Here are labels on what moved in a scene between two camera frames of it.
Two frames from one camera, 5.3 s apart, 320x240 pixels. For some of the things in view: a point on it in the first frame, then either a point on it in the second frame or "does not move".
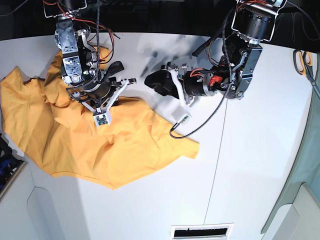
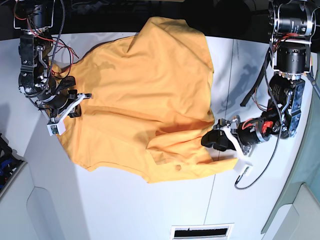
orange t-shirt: [40, 116] -> [149, 99]
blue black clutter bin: [10, 165] does not move
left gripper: [97, 91] -> [54, 102]
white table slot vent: [219, 230] does not move
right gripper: [201, 85] -> [250, 131]
